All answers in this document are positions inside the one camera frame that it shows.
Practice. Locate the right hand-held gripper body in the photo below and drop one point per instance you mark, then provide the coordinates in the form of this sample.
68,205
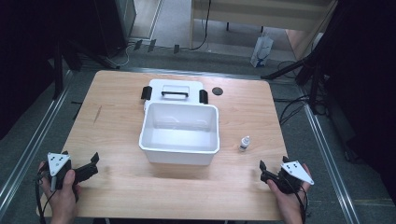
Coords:
295,172

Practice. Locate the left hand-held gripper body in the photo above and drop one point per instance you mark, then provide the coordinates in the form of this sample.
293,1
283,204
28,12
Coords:
57,163

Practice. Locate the small white dropper bottle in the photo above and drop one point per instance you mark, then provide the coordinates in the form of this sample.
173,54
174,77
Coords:
244,144

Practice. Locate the white storage box with lid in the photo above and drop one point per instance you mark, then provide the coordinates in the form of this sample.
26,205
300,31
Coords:
179,137

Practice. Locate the person's right hand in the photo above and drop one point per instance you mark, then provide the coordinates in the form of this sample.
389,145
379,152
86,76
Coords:
289,207

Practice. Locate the person's left hand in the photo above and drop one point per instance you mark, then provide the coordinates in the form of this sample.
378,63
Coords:
62,200

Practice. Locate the black stand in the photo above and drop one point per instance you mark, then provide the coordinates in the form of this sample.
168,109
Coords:
306,74
58,71

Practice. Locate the black round table grommet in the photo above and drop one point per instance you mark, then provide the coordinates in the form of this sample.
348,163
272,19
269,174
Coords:
217,91

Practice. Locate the white paper bag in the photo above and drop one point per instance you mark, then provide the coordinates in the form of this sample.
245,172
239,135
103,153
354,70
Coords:
261,51

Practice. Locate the dark cabinet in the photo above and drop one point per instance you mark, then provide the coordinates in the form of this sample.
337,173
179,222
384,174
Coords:
115,25

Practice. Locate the light wooden desk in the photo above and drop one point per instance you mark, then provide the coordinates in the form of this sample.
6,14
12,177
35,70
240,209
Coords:
249,14

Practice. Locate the metal floor rail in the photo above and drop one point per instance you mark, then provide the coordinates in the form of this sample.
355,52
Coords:
330,161
31,146

